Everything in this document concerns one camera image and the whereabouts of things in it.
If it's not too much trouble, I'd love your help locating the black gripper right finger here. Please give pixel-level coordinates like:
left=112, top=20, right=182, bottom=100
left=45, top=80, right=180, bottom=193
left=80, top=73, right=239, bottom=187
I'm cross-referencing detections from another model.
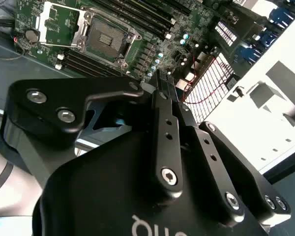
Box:
left=166, top=73, right=292, bottom=226

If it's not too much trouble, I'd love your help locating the metal socket cover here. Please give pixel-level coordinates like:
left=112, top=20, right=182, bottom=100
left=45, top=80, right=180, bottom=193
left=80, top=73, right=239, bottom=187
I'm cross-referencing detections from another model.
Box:
left=37, top=0, right=93, bottom=49

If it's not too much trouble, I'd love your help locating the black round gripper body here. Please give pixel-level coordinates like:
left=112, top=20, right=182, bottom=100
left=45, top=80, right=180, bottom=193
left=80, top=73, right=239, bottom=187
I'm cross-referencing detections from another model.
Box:
left=31, top=128, right=271, bottom=236

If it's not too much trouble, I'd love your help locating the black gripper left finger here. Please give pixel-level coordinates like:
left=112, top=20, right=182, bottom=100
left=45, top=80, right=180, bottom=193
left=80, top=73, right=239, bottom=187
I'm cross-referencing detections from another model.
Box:
left=0, top=70, right=186, bottom=206

